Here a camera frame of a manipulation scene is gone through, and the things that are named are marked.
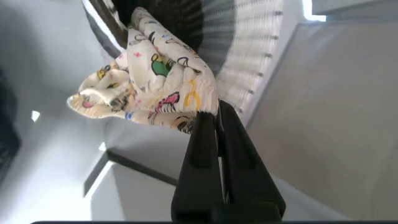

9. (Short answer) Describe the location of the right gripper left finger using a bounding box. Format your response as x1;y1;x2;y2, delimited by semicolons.
170;111;225;222

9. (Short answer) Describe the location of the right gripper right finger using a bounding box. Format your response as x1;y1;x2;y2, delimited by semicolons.
217;99;287;222

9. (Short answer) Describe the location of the cream printed garment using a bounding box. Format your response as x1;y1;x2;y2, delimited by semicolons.
67;6;220;135

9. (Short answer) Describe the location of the white laundry basket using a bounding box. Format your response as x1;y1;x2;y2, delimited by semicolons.
81;0;285;118

